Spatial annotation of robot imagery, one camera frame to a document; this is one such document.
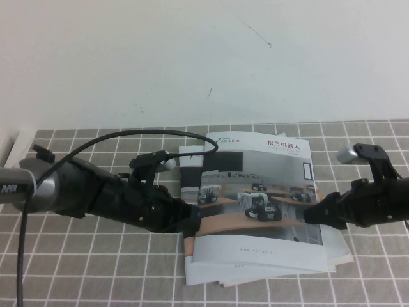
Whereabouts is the AgileX robot catalog book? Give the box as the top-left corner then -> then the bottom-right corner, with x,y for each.
178,145 -> 336,285
191,130 -> 330,274

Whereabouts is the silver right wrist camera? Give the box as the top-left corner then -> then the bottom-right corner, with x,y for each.
337,143 -> 359,165

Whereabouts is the black left camera cable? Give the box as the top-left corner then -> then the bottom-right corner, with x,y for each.
17,129 -> 220,307

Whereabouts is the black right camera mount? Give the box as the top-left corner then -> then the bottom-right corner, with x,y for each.
353,143 -> 400,185

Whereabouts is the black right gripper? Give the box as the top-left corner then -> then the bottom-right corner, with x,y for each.
304,178 -> 401,231

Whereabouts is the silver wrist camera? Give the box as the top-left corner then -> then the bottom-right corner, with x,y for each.
134,152 -> 178,173
337,143 -> 359,165

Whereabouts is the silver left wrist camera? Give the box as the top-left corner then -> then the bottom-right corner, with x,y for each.
134,152 -> 178,173

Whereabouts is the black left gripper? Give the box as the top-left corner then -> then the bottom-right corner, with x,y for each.
123,178 -> 202,238

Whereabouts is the grey grid tablecloth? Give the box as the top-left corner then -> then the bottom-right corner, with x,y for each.
0,118 -> 409,307

